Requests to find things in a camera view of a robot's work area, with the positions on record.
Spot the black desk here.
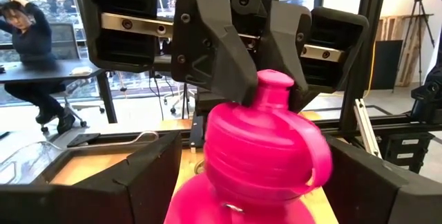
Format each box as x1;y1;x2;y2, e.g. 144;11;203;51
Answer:
0;59;119;124

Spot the black panel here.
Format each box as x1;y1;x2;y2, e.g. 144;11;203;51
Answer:
371;39;404;91

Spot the bright pink water bottle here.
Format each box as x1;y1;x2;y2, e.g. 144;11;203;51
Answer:
163;68;334;224

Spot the silver aluminium bracket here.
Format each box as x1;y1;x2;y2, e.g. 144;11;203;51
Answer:
352;97;383;160

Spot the black tripod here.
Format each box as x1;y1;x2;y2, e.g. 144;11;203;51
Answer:
393;0;436;94

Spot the clear plastic bin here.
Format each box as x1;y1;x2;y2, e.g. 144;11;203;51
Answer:
0;130;160;186

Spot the black power supply box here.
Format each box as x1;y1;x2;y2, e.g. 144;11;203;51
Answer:
378;132;436;175

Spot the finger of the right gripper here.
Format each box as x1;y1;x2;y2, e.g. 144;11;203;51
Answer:
171;0;259;106
264;1;314;113

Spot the wooden pallet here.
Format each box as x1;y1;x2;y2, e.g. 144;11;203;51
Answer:
374;12;435;87

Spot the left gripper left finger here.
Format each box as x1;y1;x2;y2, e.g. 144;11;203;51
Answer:
0;131;183;224

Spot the office chair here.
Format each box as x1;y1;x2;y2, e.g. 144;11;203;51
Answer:
34;22;106;129

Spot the person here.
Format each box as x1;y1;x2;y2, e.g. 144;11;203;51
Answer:
0;0;77;136

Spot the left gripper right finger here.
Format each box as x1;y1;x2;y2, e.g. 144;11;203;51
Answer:
323;136;442;224

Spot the yellow hanging cable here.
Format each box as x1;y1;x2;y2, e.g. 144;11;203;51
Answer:
362;40;378;97

